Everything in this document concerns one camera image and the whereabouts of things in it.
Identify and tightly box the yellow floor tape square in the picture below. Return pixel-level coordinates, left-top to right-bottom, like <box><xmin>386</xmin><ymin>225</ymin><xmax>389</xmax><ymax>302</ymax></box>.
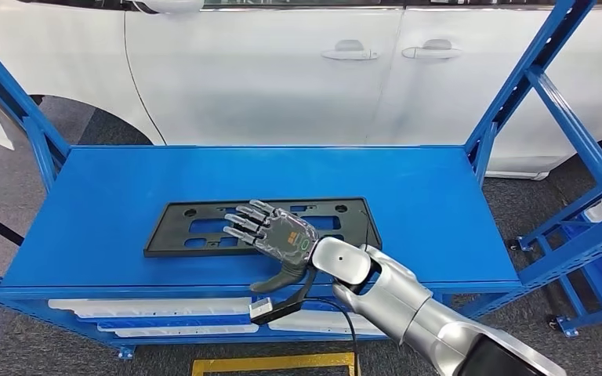
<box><xmin>191</xmin><ymin>352</ymin><xmax>360</xmax><ymax>376</ymax></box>

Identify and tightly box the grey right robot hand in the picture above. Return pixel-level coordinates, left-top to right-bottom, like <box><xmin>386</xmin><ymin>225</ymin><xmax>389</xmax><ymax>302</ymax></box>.
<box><xmin>223</xmin><ymin>199</ymin><xmax>320</xmax><ymax>295</ymax></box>

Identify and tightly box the white car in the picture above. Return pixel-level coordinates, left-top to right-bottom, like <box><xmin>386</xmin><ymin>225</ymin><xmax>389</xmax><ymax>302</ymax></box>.
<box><xmin>0</xmin><ymin>0</ymin><xmax>602</xmax><ymax>180</ymax></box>

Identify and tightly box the blue wheeled metal rack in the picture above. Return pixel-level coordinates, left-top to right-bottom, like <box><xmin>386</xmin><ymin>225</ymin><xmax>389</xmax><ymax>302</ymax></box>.
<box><xmin>508</xmin><ymin>161</ymin><xmax>602</xmax><ymax>338</ymax></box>

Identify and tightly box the blue metal shelf rack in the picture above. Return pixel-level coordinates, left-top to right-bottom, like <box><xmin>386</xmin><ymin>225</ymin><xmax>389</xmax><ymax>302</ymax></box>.
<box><xmin>0</xmin><ymin>0</ymin><xmax>602</xmax><ymax>362</ymax></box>

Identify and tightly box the black plastic frame part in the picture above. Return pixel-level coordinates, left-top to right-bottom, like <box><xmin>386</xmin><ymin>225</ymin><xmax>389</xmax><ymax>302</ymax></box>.
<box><xmin>143</xmin><ymin>197</ymin><xmax>383</xmax><ymax>259</ymax></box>

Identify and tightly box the white car side mirror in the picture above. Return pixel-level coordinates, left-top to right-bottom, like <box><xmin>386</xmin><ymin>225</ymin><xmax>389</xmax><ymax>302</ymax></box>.
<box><xmin>124</xmin><ymin>0</ymin><xmax>203</xmax><ymax>15</ymax></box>

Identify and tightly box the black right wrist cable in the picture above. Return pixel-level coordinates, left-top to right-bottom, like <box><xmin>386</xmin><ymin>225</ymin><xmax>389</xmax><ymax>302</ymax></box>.
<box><xmin>300</xmin><ymin>296</ymin><xmax>360</xmax><ymax>376</ymax></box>

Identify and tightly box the thin black wire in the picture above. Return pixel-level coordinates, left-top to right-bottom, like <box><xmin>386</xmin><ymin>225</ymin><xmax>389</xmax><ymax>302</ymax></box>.
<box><xmin>357</xmin><ymin>210</ymin><xmax>372</xmax><ymax>255</ymax></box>

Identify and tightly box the black right wrist camera bracket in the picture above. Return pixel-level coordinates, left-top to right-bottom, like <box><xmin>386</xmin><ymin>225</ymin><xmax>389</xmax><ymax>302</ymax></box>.
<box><xmin>251</xmin><ymin>267</ymin><xmax>317</xmax><ymax>327</ymax></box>

